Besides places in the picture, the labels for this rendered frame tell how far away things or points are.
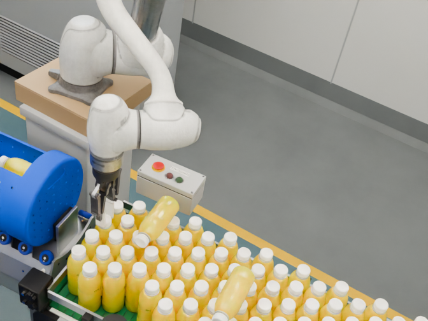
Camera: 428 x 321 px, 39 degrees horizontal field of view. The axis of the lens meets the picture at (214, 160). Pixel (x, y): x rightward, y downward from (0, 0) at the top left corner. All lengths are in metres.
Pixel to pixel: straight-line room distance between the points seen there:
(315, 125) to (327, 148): 0.23
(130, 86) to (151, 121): 0.80
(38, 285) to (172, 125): 0.60
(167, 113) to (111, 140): 0.16
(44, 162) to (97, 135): 0.28
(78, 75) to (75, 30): 0.16
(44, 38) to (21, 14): 0.19
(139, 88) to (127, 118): 0.80
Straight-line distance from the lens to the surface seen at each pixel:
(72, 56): 2.14
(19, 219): 1.75
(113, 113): 1.49
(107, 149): 1.54
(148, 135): 1.52
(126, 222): 1.80
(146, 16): 1.97
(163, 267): 1.70
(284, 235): 3.32
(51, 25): 3.66
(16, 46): 3.97
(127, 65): 2.15
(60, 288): 1.88
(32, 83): 2.30
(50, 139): 2.33
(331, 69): 4.26
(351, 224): 3.52
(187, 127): 1.54
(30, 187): 1.72
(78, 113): 2.16
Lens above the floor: 2.43
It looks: 42 degrees down
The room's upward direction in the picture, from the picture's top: 11 degrees clockwise
